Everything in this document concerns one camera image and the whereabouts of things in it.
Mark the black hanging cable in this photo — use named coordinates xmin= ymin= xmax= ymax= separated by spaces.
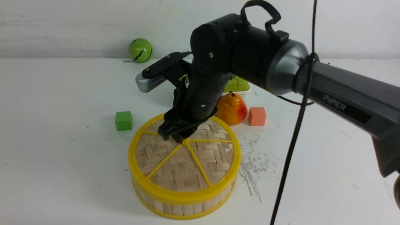
xmin=270 ymin=0 xmax=318 ymax=225

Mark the green foam cube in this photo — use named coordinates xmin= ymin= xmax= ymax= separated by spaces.
xmin=115 ymin=111 xmax=133 ymax=131

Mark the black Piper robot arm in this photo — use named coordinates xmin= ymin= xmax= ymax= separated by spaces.
xmin=157 ymin=0 xmax=399 ymax=214

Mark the green toy ball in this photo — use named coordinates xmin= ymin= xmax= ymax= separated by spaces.
xmin=124 ymin=38 xmax=154 ymax=63

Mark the orange yellow toy pear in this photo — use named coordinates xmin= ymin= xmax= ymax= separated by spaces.
xmin=215 ymin=91 xmax=248 ymax=126

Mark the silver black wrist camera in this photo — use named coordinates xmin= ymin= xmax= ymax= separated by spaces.
xmin=135 ymin=52 xmax=191 ymax=93

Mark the orange foam cube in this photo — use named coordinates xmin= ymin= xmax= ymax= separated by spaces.
xmin=248 ymin=107 xmax=266 ymax=127

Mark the bamboo steamer basket yellow rim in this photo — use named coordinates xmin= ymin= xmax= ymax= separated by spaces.
xmin=132 ymin=178 xmax=236 ymax=220

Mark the white box with green lid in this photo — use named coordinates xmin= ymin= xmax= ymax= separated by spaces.
xmin=221 ymin=75 xmax=251 ymax=96

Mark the woven bamboo steamer lid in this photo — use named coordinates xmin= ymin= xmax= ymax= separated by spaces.
xmin=128 ymin=114 xmax=241 ymax=205

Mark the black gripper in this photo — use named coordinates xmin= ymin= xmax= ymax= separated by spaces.
xmin=157 ymin=88 xmax=218 ymax=143

